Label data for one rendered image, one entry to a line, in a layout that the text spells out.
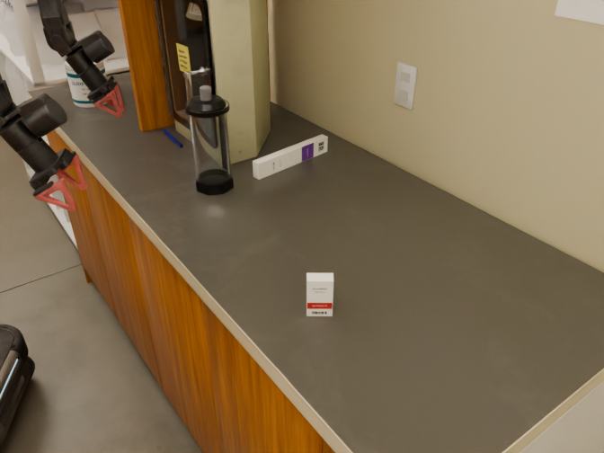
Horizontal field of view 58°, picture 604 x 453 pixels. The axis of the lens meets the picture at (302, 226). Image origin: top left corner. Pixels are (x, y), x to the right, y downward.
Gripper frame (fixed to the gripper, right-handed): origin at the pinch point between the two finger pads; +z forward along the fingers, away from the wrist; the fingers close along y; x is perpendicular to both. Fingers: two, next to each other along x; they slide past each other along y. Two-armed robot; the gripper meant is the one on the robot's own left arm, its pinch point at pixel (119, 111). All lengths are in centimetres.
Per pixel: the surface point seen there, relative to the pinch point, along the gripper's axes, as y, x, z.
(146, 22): 13.2, -18.8, -15.1
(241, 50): -13.4, -42.2, 0.2
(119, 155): -7.6, 6.0, 8.9
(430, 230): -55, -64, 48
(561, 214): -61, -90, 55
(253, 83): -11.9, -40.0, 9.4
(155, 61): 13.6, -13.8, -4.4
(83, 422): -27, 74, 78
